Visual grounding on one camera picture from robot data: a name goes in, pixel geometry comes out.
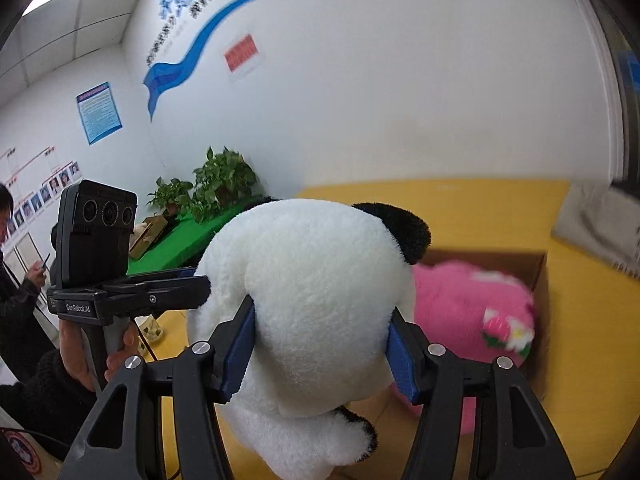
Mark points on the red wall notice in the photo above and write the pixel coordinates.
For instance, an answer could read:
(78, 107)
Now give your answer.
(243, 55)

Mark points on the metal framed glass door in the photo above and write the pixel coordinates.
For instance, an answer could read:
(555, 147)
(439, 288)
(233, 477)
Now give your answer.
(625, 35)

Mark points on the pink plush toy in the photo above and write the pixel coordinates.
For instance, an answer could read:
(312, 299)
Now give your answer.
(450, 305)

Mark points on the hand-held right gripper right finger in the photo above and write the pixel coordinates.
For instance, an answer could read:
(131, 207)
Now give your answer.
(402, 365)

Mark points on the blue wall poster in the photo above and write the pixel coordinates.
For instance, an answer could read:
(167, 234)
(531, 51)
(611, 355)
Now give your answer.
(99, 112)

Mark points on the grey cloth bag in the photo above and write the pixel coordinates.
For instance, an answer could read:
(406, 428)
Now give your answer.
(595, 225)

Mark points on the leaf print paper cup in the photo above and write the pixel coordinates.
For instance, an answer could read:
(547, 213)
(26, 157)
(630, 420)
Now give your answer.
(150, 327)

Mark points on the row of wall photos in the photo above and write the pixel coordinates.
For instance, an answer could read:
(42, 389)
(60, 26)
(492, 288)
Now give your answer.
(47, 192)

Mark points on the person's left forearm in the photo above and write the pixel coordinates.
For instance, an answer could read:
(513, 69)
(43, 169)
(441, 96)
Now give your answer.
(40, 400)

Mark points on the large potted plant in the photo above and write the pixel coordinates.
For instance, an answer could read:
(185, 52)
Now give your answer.
(225, 180)

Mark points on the brown tissue box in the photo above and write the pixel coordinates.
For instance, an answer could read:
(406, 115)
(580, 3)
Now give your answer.
(147, 237)

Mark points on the cardboard box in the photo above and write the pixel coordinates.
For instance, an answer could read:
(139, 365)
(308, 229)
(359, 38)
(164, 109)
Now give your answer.
(500, 260)

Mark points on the green table cloth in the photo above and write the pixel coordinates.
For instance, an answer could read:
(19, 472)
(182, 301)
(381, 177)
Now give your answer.
(185, 242)

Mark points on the person's left hand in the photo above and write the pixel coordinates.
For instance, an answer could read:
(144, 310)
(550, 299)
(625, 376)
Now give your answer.
(75, 355)

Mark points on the dark jacket with round patch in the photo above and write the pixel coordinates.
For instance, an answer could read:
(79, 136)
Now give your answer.
(20, 452)

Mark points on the panda plush toy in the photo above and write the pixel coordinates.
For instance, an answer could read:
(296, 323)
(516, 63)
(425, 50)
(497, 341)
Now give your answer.
(310, 300)

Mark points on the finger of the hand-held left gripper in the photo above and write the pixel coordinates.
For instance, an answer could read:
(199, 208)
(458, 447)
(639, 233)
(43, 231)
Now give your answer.
(170, 296)
(165, 272)

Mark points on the small potted plant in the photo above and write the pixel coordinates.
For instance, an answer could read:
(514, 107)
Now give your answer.
(170, 195)

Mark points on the blue wave wall decal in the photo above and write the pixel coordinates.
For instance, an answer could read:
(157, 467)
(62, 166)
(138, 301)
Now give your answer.
(170, 72)

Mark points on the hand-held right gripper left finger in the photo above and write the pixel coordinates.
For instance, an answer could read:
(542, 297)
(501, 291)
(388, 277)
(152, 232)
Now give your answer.
(240, 355)

